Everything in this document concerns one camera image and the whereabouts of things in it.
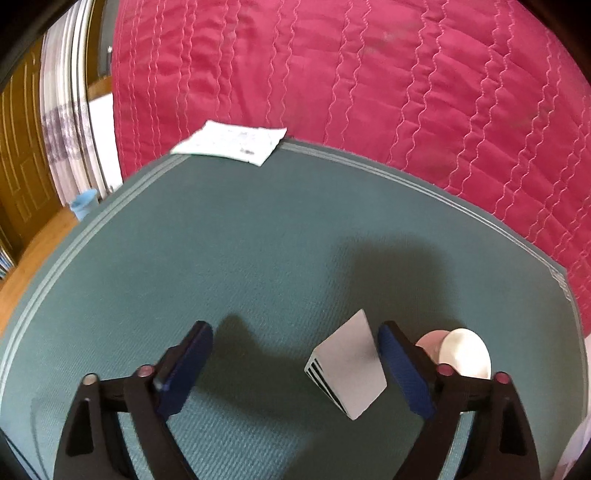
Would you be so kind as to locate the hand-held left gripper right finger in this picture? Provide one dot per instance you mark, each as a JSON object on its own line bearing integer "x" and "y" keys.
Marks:
{"x": 406, "y": 374}

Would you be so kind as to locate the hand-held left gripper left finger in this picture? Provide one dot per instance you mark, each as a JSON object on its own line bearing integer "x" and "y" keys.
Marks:
{"x": 187, "y": 369}

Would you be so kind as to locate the white block with striped end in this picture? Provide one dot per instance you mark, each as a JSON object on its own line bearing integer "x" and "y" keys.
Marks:
{"x": 353, "y": 364}

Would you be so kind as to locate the white plastic screw cap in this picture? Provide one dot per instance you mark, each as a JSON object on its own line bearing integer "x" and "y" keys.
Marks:
{"x": 464, "y": 353}

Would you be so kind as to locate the green table mat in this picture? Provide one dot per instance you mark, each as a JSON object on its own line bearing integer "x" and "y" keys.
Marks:
{"x": 207, "y": 254}

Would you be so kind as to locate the blue plastic bin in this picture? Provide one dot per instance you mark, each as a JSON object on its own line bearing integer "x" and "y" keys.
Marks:
{"x": 85, "y": 205}

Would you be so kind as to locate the white paper sheet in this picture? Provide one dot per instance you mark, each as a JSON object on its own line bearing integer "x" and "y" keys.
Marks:
{"x": 231, "y": 141}

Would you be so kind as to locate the white bedside cabinet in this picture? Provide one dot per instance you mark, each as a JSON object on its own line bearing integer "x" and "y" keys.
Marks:
{"x": 104, "y": 134}

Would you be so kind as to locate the wooden door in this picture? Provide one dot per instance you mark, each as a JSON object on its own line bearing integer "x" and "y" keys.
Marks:
{"x": 23, "y": 161}

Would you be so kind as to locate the white patterned curtain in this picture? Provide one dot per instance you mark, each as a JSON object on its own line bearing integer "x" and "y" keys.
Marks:
{"x": 60, "y": 115}

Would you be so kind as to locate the red quilted blanket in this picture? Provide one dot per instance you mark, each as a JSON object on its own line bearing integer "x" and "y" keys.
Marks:
{"x": 369, "y": 69}

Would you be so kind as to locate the small dark object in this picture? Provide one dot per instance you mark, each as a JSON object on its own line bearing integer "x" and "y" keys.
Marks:
{"x": 108, "y": 60}

